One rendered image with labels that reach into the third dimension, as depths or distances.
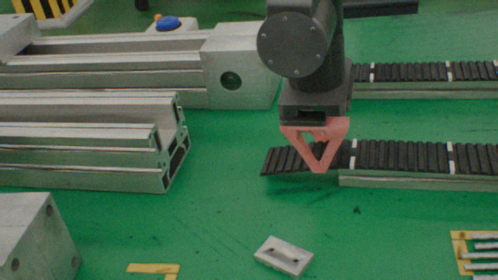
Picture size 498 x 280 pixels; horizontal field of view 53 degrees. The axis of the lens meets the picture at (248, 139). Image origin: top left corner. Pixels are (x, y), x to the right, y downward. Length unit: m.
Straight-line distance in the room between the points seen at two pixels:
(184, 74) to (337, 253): 0.35
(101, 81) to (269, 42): 0.43
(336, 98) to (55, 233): 0.29
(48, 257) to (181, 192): 0.17
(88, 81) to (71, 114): 0.13
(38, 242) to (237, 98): 0.35
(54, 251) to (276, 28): 0.29
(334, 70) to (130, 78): 0.36
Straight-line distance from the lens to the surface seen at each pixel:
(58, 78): 0.83
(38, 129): 0.64
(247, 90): 0.71
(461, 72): 0.73
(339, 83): 0.51
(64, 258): 0.53
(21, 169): 0.69
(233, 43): 0.71
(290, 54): 0.41
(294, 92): 0.50
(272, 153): 0.60
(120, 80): 0.78
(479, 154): 0.58
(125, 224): 0.59
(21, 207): 0.50
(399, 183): 0.57
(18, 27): 0.90
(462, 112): 0.71
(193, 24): 0.91
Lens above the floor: 1.15
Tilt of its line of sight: 34 degrees down
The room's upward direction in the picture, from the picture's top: 9 degrees counter-clockwise
